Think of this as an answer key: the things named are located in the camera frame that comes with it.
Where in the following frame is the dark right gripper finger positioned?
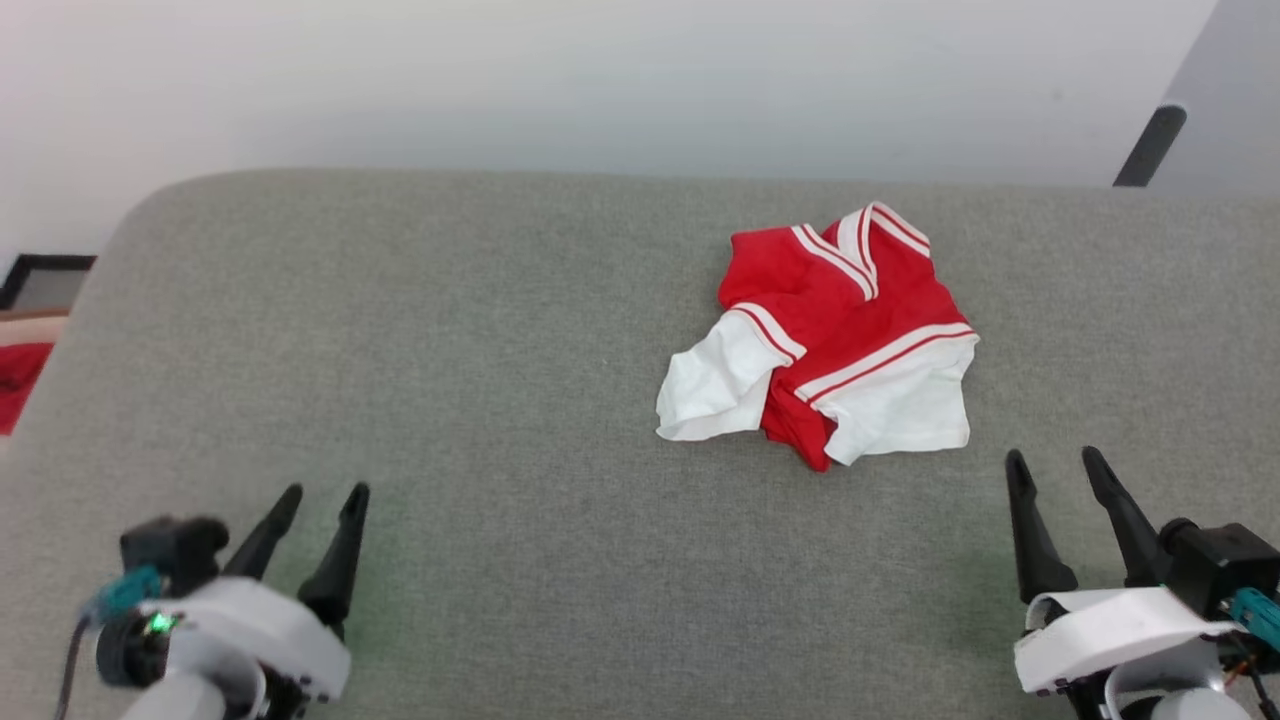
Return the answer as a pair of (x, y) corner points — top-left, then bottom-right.
(1005, 449), (1080, 605)
(1082, 446), (1172, 589)

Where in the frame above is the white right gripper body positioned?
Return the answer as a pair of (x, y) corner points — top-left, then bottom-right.
(1013, 586), (1241, 696)

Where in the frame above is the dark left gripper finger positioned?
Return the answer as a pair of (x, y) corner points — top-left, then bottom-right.
(222, 484), (304, 582)
(299, 482), (371, 641)

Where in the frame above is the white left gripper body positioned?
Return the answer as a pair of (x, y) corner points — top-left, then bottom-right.
(95, 577), (351, 720)

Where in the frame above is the red and white jersey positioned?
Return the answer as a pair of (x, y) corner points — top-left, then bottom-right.
(655, 201), (981, 473)

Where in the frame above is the red cloth item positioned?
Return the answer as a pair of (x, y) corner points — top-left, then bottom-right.
(0, 342), (56, 437)

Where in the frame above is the brown cardboard box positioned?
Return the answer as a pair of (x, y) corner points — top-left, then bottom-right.
(0, 308), (71, 348)

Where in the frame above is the black slanted pole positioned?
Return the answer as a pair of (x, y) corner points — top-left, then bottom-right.
(1113, 103), (1188, 188)

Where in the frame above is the teal left camera connector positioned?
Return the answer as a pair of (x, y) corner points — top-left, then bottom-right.
(84, 566), (166, 626)

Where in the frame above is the teal camera connector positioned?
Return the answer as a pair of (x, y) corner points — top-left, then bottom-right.
(84, 566), (166, 626)
(1228, 587), (1280, 651)

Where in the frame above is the teal right camera connector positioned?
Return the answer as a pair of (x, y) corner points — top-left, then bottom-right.
(1228, 587), (1280, 651)

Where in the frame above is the black left camera cable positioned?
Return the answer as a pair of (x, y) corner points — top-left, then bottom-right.
(55, 615), (96, 720)

